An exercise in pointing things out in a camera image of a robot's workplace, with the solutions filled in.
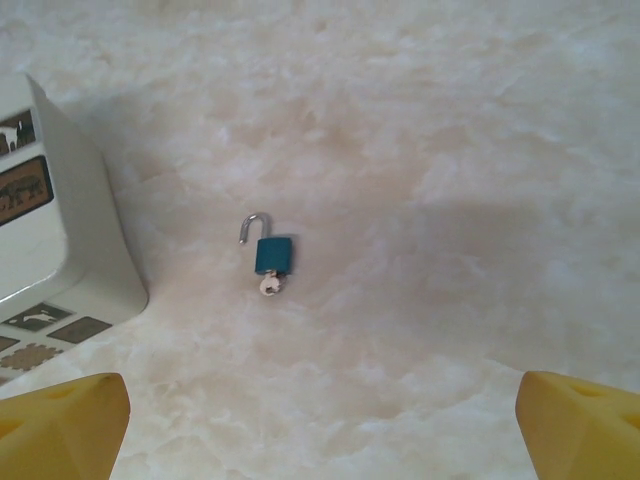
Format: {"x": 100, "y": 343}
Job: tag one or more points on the blue padlock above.
{"x": 275, "y": 255}

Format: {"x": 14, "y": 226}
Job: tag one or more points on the white box with picture tiles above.
{"x": 85, "y": 200}

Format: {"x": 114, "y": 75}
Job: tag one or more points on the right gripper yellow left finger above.
{"x": 60, "y": 430}

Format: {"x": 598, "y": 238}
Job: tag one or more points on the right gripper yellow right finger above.
{"x": 585, "y": 430}

